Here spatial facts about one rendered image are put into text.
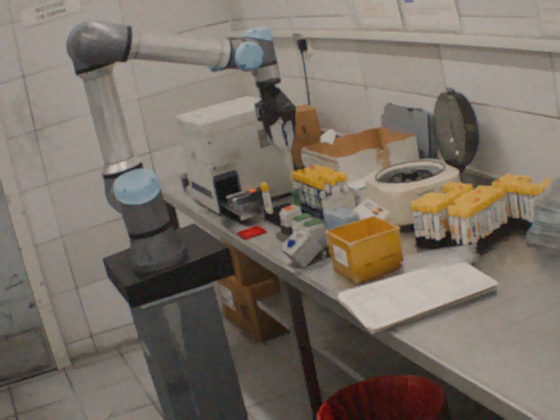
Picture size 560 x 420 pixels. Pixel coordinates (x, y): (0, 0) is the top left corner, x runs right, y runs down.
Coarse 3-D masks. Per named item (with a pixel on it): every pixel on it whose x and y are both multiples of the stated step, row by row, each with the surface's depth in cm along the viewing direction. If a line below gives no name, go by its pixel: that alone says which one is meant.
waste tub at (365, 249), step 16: (352, 224) 203; (368, 224) 204; (384, 224) 199; (336, 240) 196; (352, 240) 204; (368, 240) 190; (384, 240) 192; (336, 256) 199; (352, 256) 190; (368, 256) 191; (384, 256) 193; (400, 256) 194; (352, 272) 192; (368, 272) 192; (384, 272) 194
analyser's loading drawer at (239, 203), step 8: (240, 192) 260; (224, 200) 267; (232, 200) 255; (240, 200) 255; (248, 200) 256; (232, 208) 256; (240, 208) 250; (248, 208) 251; (256, 208) 252; (240, 216) 250; (248, 216) 251
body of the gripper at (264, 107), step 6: (258, 84) 229; (264, 84) 228; (270, 84) 228; (276, 84) 229; (264, 90) 233; (258, 102) 237; (264, 102) 234; (258, 108) 235; (264, 108) 230; (270, 108) 230; (264, 114) 232; (270, 114) 231; (276, 114) 231; (258, 120) 237; (270, 120) 231; (276, 120) 232
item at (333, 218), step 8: (336, 208) 216; (344, 208) 215; (328, 216) 215; (336, 216) 211; (344, 216) 208; (352, 216) 209; (328, 224) 216; (336, 224) 212; (344, 224) 209; (328, 248) 217
